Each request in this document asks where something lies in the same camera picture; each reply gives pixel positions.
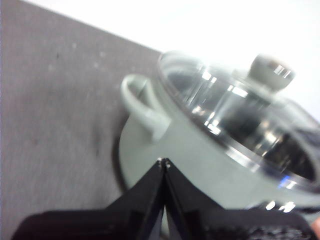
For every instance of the glass lid with green knob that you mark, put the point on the glass lid with green knob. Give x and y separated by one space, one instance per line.
237 112

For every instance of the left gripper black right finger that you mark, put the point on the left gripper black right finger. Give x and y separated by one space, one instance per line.
200 222

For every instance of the pale green electric cooking pot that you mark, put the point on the pale green electric cooking pot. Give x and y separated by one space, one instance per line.
200 160

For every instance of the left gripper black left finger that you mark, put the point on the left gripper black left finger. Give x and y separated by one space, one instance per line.
125 217

